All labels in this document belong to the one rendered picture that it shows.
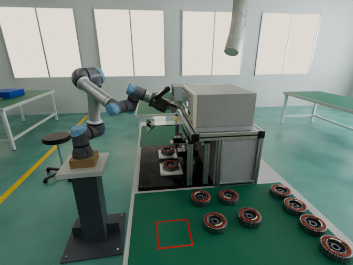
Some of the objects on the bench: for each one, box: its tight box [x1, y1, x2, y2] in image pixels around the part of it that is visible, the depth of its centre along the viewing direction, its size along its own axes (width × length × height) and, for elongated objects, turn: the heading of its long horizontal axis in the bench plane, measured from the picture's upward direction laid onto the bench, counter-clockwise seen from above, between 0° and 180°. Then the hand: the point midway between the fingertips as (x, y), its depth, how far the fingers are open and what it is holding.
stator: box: [237, 207, 262, 228], centre depth 103 cm, size 11×11×4 cm
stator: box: [163, 160, 179, 171], centre depth 146 cm, size 11×11×4 cm
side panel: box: [214, 138, 264, 187], centre depth 127 cm, size 28×3×32 cm, turn 97°
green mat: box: [128, 182, 353, 265], centre depth 101 cm, size 94×61×1 cm, turn 97°
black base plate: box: [138, 144, 213, 191], centre depth 158 cm, size 47×64×2 cm
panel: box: [193, 140, 218, 184], centre depth 156 cm, size 1×66×30 cm, turn 7°
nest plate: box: [160, 162, 183, 176], centre depth 146 cm, size 15×15×1 cm
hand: (180, 106), depth 135 cm, fingers closed
